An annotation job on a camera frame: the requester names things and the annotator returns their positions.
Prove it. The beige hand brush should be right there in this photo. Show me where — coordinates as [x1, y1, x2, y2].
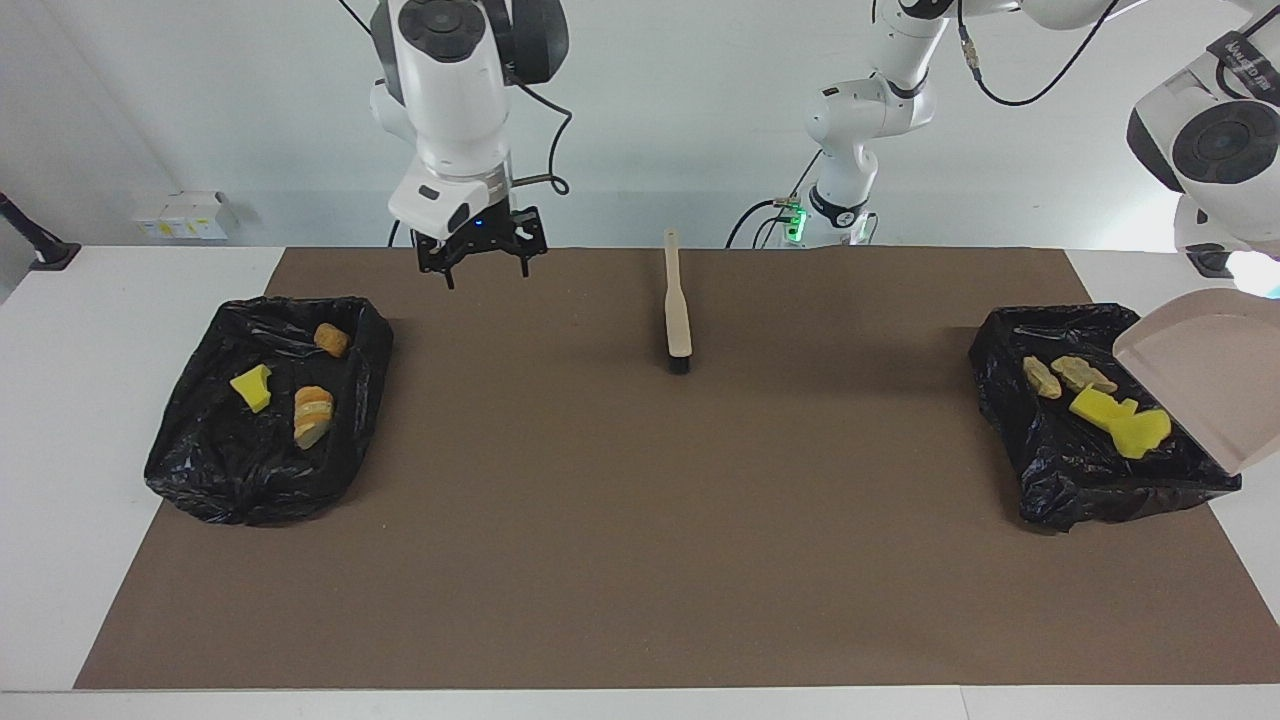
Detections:
[664, 229, 693, 376]

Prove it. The tan layered pastry chunk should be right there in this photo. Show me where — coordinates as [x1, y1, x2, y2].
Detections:
[293, 386, 335, 450]

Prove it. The small yellow sponge piece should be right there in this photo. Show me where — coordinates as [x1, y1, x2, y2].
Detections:
[230, 364, 273, 413]

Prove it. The tan ridged pastry piece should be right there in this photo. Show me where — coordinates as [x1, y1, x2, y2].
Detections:
[1050, 355, 1119, 396]

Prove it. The large yellow sponge piece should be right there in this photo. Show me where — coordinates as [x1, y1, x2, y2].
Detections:
[1069, 385, 1139, 426]

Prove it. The yellow and green sponge piece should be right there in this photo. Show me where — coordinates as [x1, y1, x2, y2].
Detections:
[1110, 400, 1173, 461]

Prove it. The beige plastic dustpan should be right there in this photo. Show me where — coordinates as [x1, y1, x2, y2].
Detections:
[1113, 288, 1280, 477]

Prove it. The black plastic bag bin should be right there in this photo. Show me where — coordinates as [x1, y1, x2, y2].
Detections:
[144, 295, 395, 528]
[967, 303, 1244, 533]

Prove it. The white cardboard box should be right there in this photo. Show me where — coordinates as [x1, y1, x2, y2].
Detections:
[163, 192, 241, 241]

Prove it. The brown table mat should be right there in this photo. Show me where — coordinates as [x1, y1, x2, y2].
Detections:
[75, 247, 1280, 691]

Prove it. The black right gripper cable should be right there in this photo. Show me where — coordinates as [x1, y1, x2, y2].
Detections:
[338, 0, 574, 197]

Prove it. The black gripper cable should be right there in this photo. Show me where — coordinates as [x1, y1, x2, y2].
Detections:
[338, 0, 574, 197]
[955, 0, 1123, 108]

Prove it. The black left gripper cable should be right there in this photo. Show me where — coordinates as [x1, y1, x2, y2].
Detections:
[955, 0, 1123, 108]

